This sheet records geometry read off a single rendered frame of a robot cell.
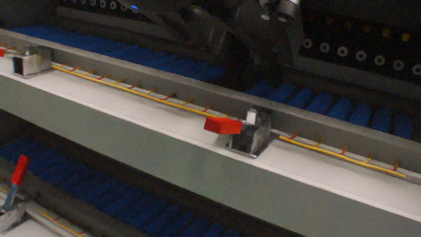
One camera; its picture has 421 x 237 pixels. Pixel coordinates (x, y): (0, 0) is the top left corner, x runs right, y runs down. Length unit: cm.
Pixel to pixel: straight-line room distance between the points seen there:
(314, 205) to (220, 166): 8
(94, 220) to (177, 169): 17
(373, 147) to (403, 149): 2
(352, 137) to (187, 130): 13
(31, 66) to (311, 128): 30
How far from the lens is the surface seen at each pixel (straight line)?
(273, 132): 34
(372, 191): 30
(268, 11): 23
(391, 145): 32
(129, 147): 36
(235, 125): 26
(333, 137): 33
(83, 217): 49
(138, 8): 20
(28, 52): 46
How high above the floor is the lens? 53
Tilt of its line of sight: 7 degrees down
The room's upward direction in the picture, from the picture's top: 14 degrees clockwise
